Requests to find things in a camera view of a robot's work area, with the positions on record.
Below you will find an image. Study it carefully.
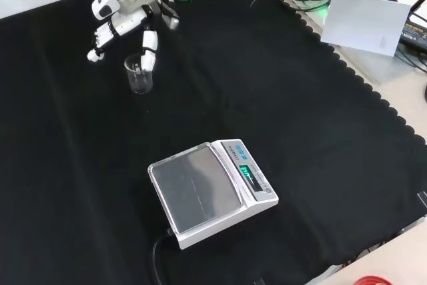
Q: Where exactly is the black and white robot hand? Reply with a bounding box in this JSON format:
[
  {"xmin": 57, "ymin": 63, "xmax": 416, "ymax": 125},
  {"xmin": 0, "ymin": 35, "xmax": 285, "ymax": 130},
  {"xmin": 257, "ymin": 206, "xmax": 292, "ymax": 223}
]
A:
[{"xmin": 87, "ymin": 0, "xmax": 181, "ymax": 74}]

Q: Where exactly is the small clear glass beaker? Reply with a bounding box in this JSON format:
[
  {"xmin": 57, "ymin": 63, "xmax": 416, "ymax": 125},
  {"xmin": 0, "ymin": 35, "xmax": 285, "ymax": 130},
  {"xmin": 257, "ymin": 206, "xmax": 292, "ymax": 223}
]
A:
[{"xmin": 123, "ymin": 53, "xmax": 154, "ymax": 95}]

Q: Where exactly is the white electronic balance steel pan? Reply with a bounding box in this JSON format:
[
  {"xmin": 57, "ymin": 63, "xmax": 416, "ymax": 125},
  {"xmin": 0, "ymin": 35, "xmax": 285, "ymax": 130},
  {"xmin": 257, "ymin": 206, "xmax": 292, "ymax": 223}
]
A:
[{"xmin": 147, "ymin": 137, "xmax": 280, "ymax": 250}]

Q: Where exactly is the black bench cloth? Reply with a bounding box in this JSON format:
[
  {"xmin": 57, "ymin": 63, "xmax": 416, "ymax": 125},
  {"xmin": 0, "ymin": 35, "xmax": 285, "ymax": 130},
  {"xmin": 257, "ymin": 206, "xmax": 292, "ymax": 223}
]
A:
[{"xmin": 0, "ymin": 0, "xmax": 427, "ymax": 285}]

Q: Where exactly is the pale board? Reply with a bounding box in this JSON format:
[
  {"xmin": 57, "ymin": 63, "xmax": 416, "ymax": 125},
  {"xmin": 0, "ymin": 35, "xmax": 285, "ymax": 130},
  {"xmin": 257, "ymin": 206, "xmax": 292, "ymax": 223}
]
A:
[{"xmin": 320, "ymin": 0, "xmax": 413, "ymax": 57}]

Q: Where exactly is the black power adapter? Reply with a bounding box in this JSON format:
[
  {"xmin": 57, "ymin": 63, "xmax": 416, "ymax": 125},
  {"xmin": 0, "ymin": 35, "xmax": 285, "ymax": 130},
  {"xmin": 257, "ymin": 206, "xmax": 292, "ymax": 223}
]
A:
[{"xmin": 399, "ymin": 21, "xmax": 427, "ymax": 51}]

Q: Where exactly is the black balance power cable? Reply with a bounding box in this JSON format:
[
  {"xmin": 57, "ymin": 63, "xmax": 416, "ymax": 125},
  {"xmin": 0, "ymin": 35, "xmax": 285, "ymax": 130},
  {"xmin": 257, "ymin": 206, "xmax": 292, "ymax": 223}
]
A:
[{"xmin": 151, "ymin": 228, "xmax": 176, "ymax": 285}]

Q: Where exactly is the red ring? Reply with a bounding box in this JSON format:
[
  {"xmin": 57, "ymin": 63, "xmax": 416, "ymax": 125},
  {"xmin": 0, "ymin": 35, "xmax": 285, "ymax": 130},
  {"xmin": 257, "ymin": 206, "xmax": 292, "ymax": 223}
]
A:
[{"xmin": 346, "ymin": 275, "xmax": 393, "ymax": 285}]

